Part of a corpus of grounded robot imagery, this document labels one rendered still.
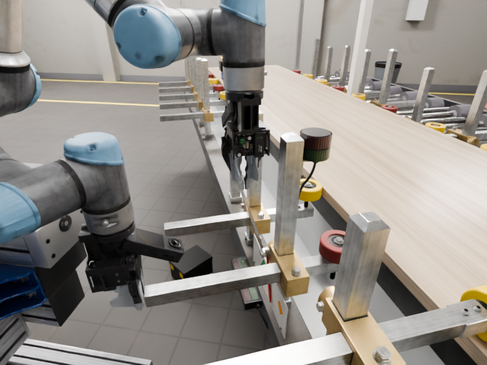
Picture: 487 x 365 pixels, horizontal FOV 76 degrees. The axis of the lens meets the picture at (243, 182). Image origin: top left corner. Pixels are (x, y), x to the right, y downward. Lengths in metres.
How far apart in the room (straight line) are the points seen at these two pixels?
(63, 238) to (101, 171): 0.28
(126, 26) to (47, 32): 8.58
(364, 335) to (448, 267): 0.32
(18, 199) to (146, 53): 0.23
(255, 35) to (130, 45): 0.21
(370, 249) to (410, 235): 0.40
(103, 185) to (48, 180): 0.07
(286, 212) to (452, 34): 7.02
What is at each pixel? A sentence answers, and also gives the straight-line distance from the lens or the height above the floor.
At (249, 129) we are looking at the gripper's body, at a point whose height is 1.16.
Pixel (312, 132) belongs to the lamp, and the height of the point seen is 1.14.
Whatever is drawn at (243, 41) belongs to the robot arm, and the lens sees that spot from 0.55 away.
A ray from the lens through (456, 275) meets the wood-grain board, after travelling 0.74.
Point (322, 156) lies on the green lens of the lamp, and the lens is 0.60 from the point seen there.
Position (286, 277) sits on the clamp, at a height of 0.87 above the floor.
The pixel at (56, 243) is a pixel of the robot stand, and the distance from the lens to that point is 0.72.
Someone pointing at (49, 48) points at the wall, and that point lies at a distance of 9.08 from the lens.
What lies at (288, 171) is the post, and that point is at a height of 1.08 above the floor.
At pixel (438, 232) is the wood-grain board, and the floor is 0.90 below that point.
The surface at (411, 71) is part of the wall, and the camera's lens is 7.39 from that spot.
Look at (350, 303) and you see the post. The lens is 0.46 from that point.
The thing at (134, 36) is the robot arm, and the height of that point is 1.31.
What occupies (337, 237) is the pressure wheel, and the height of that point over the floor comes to 0.91.
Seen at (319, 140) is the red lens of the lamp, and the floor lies 1.14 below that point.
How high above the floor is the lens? 1.34
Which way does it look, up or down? 28 degrees down
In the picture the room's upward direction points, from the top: straight up
